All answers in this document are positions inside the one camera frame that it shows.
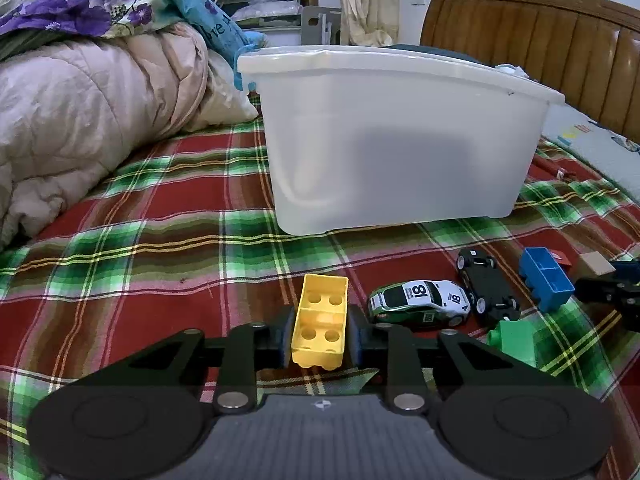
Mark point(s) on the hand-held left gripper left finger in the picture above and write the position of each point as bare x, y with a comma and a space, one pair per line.
286, 340

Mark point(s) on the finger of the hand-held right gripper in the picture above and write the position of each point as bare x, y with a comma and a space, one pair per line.
607, 294
627, 270

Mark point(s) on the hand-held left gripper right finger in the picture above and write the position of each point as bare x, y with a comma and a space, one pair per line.
356, 340

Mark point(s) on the beige wooden block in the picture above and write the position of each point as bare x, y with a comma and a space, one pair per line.
595, 264

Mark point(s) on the yellow building block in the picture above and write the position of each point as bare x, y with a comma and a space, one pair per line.
320, 320

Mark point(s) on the blue building block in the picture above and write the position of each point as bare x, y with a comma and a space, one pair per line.
547, 280

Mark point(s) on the white green toy car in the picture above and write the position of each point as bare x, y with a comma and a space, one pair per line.
425, 300

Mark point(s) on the green building block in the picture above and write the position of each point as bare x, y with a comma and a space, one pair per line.
515, 342

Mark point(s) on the black toy car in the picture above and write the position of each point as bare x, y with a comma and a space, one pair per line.
487, 285

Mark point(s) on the white plastic container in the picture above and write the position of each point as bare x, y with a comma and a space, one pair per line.
390, 150

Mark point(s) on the small red toy piece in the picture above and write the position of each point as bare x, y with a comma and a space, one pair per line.
564, 259

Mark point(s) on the printed pillow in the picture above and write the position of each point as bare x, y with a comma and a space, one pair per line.
595, 150

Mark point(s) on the red sausage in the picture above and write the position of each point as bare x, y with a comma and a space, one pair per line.
547, 164

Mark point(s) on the plaid blanket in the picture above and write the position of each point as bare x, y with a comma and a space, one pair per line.
150, 260

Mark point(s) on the white cloth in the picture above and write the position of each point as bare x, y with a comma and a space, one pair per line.
512, 71

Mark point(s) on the wooden headboard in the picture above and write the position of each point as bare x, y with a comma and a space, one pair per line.
540, 30

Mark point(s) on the dark blue pillow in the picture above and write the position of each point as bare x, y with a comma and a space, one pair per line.
440, 51

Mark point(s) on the pink quilt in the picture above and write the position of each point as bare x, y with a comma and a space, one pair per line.
100, 110

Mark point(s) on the light blue blanket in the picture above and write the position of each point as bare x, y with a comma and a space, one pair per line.
220, 30

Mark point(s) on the white pillow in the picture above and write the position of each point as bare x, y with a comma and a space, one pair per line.
270, 12

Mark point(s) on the beige curtain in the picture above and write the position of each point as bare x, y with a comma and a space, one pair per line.
367, 0

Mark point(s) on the purple floral blanket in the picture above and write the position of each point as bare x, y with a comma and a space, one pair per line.
75, 10

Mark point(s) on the grey folding frame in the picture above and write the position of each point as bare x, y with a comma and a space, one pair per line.
310, 30

